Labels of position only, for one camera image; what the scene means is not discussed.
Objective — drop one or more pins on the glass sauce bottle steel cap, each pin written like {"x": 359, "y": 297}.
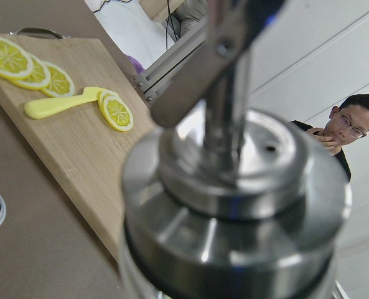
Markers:
{"x": 222, "y": 201}

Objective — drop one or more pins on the yellow lemon slice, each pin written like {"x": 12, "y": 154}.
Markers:
{"x": 39, "y": 78}
{"x": 61, "y": 84}
{"x": 15, "y": 62}
{"x": 116, "y": 112}

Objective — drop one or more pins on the purple cloth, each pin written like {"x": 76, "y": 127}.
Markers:
{"x": 136, "y": 67}

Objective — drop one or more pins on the wooden cutting board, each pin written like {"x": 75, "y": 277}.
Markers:
{"x": 79, "y": 148}

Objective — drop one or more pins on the yellow plastic knife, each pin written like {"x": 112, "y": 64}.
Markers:
{"x": 41, "y": 108}

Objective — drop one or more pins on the person in black shirt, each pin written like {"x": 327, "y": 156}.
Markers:
{"x": 347, "y": 123}

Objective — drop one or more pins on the aluminium frame post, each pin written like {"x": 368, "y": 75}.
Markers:
{"x": 153, "y": 80}

